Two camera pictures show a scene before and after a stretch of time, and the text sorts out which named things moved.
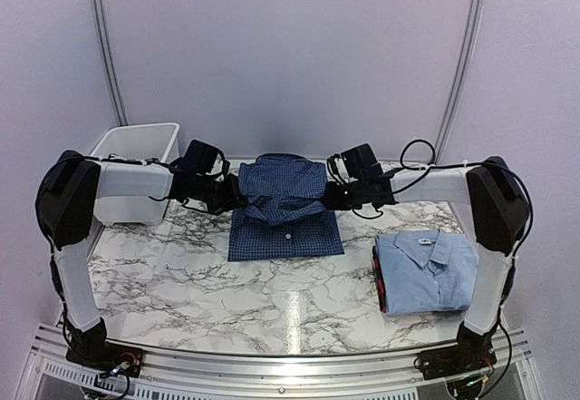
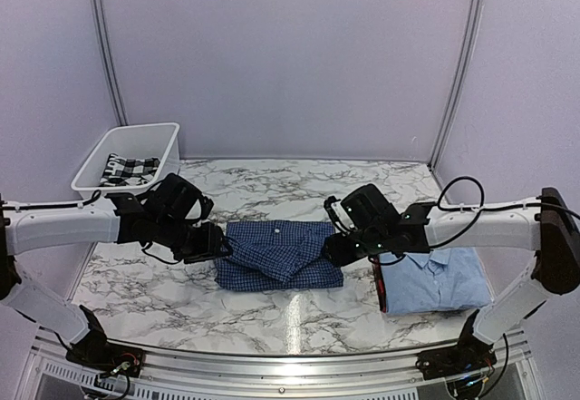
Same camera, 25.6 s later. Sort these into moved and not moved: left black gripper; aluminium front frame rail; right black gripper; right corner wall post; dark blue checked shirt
Moved: left black gripper; dark blue checked shirt; right black gripper
Not moved: right corner wall post; aluminium front frame rail
